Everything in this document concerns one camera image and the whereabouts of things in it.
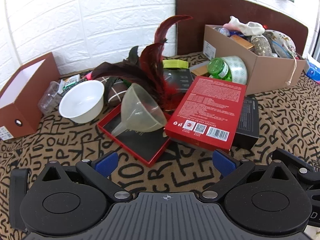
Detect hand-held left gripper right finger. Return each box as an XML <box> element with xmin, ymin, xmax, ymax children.
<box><xmin>199</xmin><ymin>149</ymin><xmax>292</xmax><ymax>202</ymax></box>

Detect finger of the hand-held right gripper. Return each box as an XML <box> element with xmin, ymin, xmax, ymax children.
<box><xmin>272</xmin><ymin>149</ymin><xmax>320</xmax><ymax>189</ymax></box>

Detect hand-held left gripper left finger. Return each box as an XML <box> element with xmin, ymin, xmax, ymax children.
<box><xmin>40</xmin><ymin>152</ymin><xmax>132</xmax><ymax>203</ymax></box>

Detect black rectangular box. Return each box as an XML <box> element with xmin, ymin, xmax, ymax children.
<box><xmin>231</xmin><ymin>96</ymin><xmax>260</xmax><ymax>150</ymax></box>

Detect red box with barcode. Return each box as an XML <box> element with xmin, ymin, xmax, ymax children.
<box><xmin>164</xmin><ymin>76</ymin><xmax>247</xmax><ymax>153</ymax></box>

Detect translucent plastic funnel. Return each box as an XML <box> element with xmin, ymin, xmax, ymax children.
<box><xmin>111</xmin><ymin>83</ymin><xmax>167</xmax><ymax>137</ymax></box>

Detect large tan cardboard box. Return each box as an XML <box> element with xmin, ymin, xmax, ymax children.
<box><xmin>203</xmin><ymin>24</ymin><xmax>307</xmax><ymax>95</ymax></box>

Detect red shallow box tray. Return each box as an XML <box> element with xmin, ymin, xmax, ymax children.
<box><xmin>97</xmin><ymin>102</ymin><xmax>172</xmax><ymax>168</ymax></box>

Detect white bowl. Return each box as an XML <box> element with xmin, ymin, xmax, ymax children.
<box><xmin>59</xmin><ymin>80</ymin><xmax>105</xmax><ymax>124</ymax></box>

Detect brown plush football toy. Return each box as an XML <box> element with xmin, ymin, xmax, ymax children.
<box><xmin>104</xmin><ymin>76</ymin><xmax>130</xmax><ymax>105</ymax></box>

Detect clear plastic cup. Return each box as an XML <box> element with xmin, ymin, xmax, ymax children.
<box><xmin>37</xmin><ymin>81</ymin><xmax>63</xmax><ymax>115</ymax></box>

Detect green black small packet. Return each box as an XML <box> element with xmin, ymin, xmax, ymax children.
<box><xmin>60</xmin><ymin>76</ymin><xmax>81</xmax><ymax>90</ymax></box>

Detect blue tissue packet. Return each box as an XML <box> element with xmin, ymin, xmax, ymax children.
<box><xmin>305</xmin><ymin>56</ymin><xmax>320</xmax><ymax>82</ymax></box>

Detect green plastic jar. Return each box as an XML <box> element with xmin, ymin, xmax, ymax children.
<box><xmin>207</xmin><ymin>57</ymin><xmax>233</xmax><ymax>81</ymax></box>

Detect black box with red print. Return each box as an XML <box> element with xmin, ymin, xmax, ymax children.
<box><xmin>164</xmin><ymin>67</ymin><xmax>195</xmax><ymax>93</ymax></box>

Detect small brown box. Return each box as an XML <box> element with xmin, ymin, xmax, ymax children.
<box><xmin>191</xmin><ymin>65</ymin><xmax>210</xmax><ymax>77</ymax></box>

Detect brown open paper box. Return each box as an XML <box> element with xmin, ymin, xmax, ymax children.
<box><xmin>0</xmin><ymin>52</ymin><xmax>60</xmax><ymax>140</ymax></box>

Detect dark red feather duster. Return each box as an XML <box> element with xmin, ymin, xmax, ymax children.
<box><xmin>91</xmin><ymin>15</ymin><xmax>194</xmax><ymax>112</ymax></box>

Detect yellow-green small box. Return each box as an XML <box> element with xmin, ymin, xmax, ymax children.
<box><xmin>162</xmin><ymin>59</ymin><xmax>189</xmax><ymax>68</ymax></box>

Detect orange box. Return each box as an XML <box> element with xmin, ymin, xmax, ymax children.
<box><xmin>230</xmin><ymin>35</ymin><xmax>254</xmax><ymax>52</ymax></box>

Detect speckled grain bag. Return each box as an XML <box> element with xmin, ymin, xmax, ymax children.
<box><xmin>251</xmin><ymin>35</ymin><xmax>273</xmax><ymax>57</ymax></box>

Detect white cloth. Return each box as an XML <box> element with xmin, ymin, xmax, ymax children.
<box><xmin>224</xmin><ymin>16</ymin><xmax>265</xmax><ymax>36</ymax></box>

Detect brown wooden headboard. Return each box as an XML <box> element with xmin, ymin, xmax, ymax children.
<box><xmin>175</xmin><ymin>0</ymin><xmax>308</xmax><ymax>55</ymax></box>

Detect deer-print drawstring pouch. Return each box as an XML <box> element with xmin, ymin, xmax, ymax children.
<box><xmin>264</xmin><ymin>29</ymin><xmax>298</xmax><ymax>85</ymax></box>

